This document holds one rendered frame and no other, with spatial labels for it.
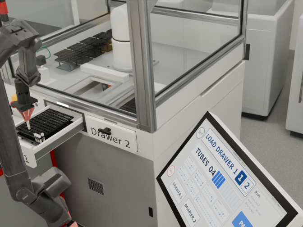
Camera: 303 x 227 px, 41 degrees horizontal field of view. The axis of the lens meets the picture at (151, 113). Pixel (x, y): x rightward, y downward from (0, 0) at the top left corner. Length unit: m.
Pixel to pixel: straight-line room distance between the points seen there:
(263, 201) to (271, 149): 2.22
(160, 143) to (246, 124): 1.84
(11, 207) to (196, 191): 1.21
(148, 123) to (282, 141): 1.87
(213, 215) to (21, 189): 0.53
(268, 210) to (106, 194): 1.28
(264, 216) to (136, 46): 0.83
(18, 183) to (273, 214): 0.64
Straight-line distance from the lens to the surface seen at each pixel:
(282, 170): 3.11
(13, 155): 1.06
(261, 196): 1.12
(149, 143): 1.78
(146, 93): 1.65
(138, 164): 1.91
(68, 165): 2.33
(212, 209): 1.22
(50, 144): 1.91
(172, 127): 1.88
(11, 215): 2.28
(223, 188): 1.21
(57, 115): 2.07
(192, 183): 1.32
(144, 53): 1.57
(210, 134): 1.33
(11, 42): 1.36
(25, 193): 1.11
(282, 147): 3.35
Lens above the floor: 1.90
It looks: 31 degrees down
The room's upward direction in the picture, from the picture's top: 4 degrees counter-clockwise
